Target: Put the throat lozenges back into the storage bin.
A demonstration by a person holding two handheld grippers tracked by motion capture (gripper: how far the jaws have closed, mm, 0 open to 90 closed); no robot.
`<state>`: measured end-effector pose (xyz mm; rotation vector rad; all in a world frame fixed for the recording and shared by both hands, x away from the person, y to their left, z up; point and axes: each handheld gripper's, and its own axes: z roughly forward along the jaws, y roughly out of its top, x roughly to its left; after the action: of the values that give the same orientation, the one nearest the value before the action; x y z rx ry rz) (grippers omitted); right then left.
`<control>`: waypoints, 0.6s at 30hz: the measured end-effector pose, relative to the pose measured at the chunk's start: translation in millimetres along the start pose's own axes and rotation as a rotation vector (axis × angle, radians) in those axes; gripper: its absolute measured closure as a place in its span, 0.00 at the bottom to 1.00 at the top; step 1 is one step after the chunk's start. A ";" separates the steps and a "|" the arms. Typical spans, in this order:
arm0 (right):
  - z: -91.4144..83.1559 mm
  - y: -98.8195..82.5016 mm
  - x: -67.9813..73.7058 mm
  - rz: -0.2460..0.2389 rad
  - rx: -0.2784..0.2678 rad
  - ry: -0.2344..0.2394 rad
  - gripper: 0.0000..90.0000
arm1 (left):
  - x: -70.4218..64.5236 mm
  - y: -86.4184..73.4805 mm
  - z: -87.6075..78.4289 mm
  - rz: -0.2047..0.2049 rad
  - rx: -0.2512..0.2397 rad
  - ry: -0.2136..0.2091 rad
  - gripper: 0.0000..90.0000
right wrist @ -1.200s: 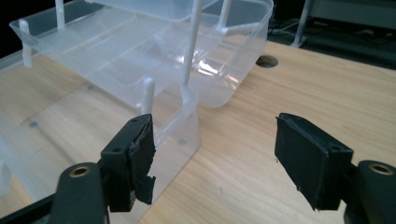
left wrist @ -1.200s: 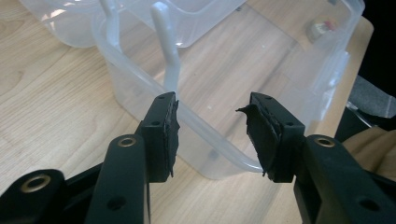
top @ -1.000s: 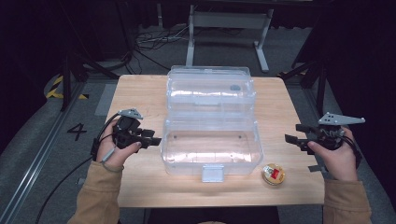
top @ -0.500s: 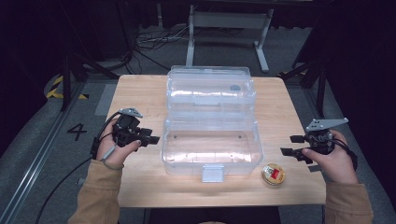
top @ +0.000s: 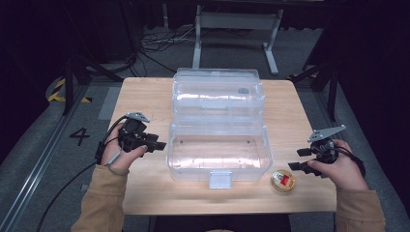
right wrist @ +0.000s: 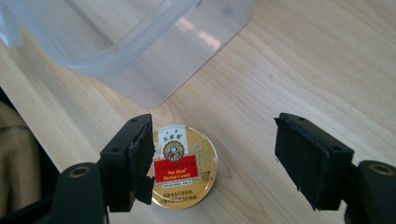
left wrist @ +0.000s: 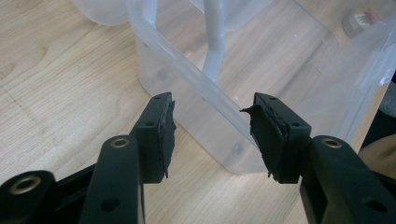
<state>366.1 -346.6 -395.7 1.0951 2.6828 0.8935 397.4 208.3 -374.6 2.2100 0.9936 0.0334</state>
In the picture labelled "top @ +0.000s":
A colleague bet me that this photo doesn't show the black tripod stand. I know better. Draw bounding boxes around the black tripod stand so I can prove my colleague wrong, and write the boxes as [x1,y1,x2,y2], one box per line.
[62,54,125,116]
[288,61,340,122]

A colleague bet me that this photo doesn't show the person's right hand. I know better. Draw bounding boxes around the person's right hand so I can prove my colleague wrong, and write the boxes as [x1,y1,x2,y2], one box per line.
[307,138,370,191]

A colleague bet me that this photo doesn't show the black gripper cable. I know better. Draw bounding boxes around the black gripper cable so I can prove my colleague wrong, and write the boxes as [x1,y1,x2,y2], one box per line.
[36,115,129,232]
[335,146,366,178]

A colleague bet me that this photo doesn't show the bundle of floor cables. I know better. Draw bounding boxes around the bundle of floor cables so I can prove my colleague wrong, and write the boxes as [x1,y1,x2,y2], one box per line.
[138,25,198,73]

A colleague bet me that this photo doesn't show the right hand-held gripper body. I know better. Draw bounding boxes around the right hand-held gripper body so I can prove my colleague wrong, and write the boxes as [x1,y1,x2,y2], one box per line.
[307,125,347,163]

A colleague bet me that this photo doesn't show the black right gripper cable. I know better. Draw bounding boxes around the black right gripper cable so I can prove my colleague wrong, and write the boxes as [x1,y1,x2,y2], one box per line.
[335,146,366,178]

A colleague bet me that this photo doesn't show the person's left hand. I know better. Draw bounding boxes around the person's left hand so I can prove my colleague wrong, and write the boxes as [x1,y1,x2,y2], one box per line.
[100,124,149,175]

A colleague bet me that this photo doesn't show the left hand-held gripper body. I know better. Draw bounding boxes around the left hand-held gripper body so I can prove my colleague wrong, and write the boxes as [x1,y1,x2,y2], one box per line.
[117,111,151,153]

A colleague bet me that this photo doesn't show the aluminium floor rail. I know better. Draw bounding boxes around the aluminium floor rail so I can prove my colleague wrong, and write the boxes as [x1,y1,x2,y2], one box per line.
[0,85,89,232]

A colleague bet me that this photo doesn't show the grey metal stand frame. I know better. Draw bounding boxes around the grey metal stand frame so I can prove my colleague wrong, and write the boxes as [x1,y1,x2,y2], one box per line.
[191,4,284,76]

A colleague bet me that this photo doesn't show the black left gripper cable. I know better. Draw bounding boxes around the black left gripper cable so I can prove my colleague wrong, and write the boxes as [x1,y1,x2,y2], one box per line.
[36,115,129,232]

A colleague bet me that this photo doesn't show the clear plastic storage box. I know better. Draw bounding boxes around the clear plastic storage box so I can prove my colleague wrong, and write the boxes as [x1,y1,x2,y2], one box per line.
[166,67,275,189]

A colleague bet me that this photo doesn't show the round gold tin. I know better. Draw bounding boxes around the round gold tin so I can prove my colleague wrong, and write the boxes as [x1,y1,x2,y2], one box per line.
[270,169,296,193]

